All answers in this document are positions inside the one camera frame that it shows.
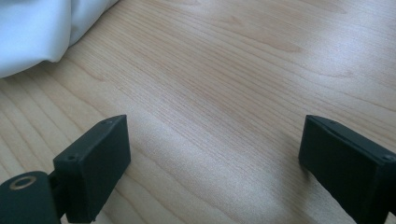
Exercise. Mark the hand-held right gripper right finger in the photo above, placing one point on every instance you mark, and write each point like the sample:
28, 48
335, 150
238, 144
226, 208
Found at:
348, 174

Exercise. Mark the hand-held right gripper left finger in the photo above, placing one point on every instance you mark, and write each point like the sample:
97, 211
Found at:
93, 168

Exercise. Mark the white t-shirt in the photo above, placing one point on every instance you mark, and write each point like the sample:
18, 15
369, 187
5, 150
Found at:
34, 31

